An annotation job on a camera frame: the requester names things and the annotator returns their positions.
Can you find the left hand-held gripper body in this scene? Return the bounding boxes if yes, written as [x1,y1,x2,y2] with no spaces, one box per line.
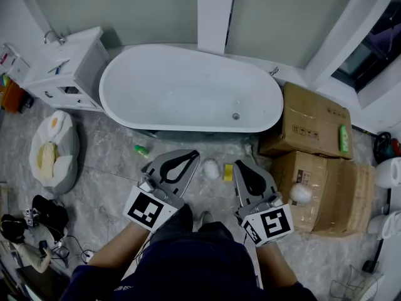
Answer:
[122,172,185,233]

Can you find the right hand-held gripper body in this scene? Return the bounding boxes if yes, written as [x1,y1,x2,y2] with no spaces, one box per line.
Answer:
[234,191,294,248]

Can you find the white and green bathtub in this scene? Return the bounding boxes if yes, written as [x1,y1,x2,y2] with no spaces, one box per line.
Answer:
[98,44,284,142]

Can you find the person's right forearm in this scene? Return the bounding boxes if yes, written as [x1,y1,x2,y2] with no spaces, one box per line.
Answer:
[256,241,298,288]

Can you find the person's left forearm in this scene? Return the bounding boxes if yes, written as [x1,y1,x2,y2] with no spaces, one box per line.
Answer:
[87,223,151,268]

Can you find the green plastic bottle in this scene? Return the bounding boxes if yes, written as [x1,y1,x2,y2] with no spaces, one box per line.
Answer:
[133,144,150,159]

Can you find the person's dark trousers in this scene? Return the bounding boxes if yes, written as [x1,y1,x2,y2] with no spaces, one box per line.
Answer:
[150,204,236,247]

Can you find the person's right grey shoe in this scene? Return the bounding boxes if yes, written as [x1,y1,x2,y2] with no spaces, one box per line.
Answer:
[199,211,216,226]

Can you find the taped brown cardboard box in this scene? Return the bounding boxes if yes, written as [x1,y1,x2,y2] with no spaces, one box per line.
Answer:
[269,150,376,238]

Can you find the person's navy shirt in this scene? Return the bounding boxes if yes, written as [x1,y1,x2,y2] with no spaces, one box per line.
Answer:
[70,230,317,301]

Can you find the plain brown cardboard box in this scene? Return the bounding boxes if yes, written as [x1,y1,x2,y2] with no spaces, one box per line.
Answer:
[258,82,354,160]

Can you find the grey beanbag seat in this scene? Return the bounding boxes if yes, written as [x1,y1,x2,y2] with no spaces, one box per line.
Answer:
[29,110,81,196]

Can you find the black pole stand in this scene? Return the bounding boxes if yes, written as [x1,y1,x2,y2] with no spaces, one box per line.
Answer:
[362,186,392,274]

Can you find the fried egg shaped cushion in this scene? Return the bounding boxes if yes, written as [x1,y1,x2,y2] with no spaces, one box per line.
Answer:
[46,110,73,139]

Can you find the pale yellow cushion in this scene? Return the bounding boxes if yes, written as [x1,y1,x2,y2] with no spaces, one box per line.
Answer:
[36,142,60,180]

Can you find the dark wooden cabinet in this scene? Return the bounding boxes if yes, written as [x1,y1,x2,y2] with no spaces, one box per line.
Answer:
[15,261,71,301]

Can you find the black and teal tool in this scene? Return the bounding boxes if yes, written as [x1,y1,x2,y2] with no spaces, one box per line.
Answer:
[373,132,394,164]

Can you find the white vanity cabinet with sink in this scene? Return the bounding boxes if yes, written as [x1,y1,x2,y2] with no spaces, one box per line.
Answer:
[23,26,109,112]

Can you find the chrome sink faucet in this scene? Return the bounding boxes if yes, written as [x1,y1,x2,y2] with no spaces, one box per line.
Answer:
[43,29,68,46]

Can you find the dark glass window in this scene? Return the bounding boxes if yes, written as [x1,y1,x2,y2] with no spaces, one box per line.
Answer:
[330,0,401,94]

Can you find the white water dispenser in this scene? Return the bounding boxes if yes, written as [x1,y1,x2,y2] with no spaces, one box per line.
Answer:
[0,42,31,84]

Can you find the white long-handled scrubber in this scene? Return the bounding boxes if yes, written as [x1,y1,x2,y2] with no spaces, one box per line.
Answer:
[243,143,258,166]

